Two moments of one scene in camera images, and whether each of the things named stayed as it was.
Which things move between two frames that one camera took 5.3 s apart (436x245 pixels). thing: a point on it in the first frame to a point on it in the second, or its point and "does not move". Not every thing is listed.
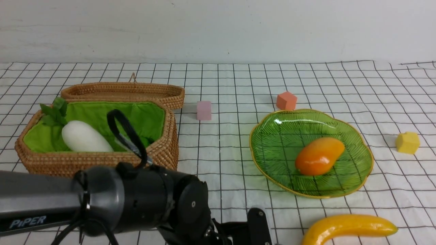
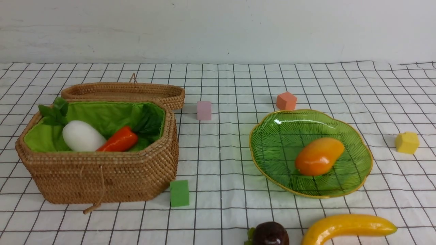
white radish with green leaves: x=77 y=136 does not move
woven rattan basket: x=41 y=148 to x=57 y=172
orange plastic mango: x=317 y=157 does not move
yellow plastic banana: x=323 y=229 does not move
